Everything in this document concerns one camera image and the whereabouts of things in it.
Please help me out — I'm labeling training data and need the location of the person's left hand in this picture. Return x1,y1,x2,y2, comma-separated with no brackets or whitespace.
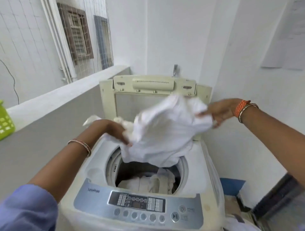
85,119,133,147

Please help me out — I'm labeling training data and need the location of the person's right hand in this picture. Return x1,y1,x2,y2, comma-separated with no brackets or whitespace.
198,98,242,129

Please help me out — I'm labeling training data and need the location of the washing machine lid with window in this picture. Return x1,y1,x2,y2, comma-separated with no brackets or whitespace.
99,75,213,141

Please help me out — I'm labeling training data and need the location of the white garment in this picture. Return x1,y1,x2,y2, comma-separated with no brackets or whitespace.
83,93,214,168

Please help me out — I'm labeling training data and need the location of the cream and blue washing machine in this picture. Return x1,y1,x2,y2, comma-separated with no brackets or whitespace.
57,75,226,231

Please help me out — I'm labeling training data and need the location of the white shirt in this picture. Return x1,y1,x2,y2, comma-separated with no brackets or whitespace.
118,168,177,195

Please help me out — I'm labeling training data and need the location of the white round laundry basket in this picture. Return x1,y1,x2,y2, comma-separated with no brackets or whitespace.
224,213,262,231

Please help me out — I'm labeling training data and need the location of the person's left forearm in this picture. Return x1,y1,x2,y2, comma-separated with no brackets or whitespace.
28,123,105,203

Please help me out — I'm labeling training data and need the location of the person's right forearm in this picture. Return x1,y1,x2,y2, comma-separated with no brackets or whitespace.
241,107,305,188

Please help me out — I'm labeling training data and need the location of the thin beaded bangle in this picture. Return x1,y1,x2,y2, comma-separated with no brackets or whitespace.
238,103,259,124
67,139,92,157

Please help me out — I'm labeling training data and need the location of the window with metal grille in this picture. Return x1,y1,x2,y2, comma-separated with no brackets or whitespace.
40,0,114,84

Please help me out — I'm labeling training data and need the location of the green plastic basket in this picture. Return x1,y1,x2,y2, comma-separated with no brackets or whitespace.
0,100,16,141

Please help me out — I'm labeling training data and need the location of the black framed glass door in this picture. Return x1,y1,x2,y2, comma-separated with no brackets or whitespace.
252,174,305,231

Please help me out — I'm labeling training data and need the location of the lavender blue tunic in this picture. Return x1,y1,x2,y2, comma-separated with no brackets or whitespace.
0,184,59,231

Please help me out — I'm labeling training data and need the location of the orange braided bracelet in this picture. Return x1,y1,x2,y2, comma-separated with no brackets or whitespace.
233,100,251,118

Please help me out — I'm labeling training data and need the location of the white paper wall notice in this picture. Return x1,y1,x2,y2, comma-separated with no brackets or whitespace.
261,0,305,71

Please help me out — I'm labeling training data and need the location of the thin black wire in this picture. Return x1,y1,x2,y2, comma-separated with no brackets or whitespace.
0,59,19,105

